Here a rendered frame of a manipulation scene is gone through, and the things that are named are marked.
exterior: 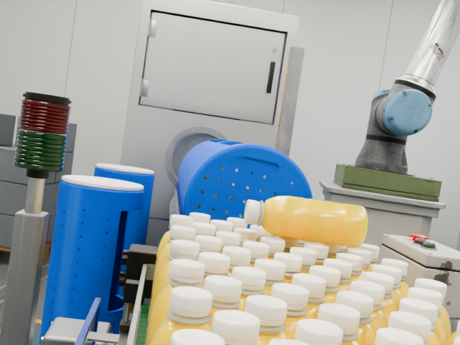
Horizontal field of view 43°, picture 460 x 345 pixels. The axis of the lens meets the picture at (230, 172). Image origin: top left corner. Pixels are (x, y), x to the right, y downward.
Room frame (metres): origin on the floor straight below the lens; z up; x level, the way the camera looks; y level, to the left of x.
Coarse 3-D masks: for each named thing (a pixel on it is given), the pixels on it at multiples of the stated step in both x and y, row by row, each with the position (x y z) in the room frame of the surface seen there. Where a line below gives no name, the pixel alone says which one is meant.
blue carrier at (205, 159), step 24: (216, 144) 1.57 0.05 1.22; (240, 144) 1.27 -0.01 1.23; (192, 168) 1.39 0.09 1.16; (216, 168) 1.25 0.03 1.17; (240, 168) 1.26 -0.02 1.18; (264, 168) 1.27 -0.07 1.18; (288, 168) 1.27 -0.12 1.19; (192, 192) 1.25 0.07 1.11; (216, 192) 1.26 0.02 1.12; (240, 192) 1.26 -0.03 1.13; (264, 192) 1.27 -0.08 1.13; (288, 192) 1.27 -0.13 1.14; (216, 216) 1.26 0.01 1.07; (240, 216) 1.27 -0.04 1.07
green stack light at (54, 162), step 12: (24, 132) 0.77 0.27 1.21; (36, 132) 0.76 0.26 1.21; (24, 144) 0.77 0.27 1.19; (36, 144) 0.76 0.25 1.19; (48, 144) 0.77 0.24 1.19; (60, 144) 0.78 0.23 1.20; (24, 156) 0.76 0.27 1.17; (36, 156) 0.76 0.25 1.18; (48, 156) 0.77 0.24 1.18; (60, 156) 0.78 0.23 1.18; (36, 168) 0.76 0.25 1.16; (48, 168) 0.77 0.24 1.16; (60, 168) 0.79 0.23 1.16
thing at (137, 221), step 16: (96, 176) 2.74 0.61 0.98; (112, 176) 2.68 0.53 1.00; (128, 176) 2.68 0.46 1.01; (144, 176) 2.73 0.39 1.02; (144, 192) 2.74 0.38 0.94; (144, 208) 2.75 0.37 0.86; (128, 224) 2.69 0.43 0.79; (144, 224) 2.77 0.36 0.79; (128, 240) 2.70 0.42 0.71; (144, 240) 2.80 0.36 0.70
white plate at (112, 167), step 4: (96, 164) 2.78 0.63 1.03; (100, 164) 2.78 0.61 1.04; (104, 164) 2.82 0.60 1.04; (108, 164) 2.86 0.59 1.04; (112, 164) 2.90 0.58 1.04; (104, 168) 2.71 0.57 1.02; (108, 168) 2.69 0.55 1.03; (112, 168) 2.68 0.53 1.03; (116, 168) 2.68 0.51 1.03; (120, 168) 2.70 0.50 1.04; (124, 168) 2.73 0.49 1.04; (128, 168) 2.77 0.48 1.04; (132, 168) 2.81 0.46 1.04; (136, 168) 2.85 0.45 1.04; (140, 168) 2.90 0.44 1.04; (132, 172) 2.70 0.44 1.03; (136, 172) 2.70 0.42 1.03; (140, 172) 2.71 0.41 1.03; (144, 172) 2.73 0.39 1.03; (148, 172) 2.75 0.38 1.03; (152, 172) 2.79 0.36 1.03
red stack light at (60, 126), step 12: (24, 108) 0.77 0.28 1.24; (36, 108) 0.76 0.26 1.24; (48, 108) 0.76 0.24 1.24; (60, 108) 0.77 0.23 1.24; (24, 120) 0.77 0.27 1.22; (36, 120) 0.76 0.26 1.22; (48, 120) 0.77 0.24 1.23; (60, 120) 0.78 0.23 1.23; (48, 132) 0.77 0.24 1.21; (60, 132) 0.78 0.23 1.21
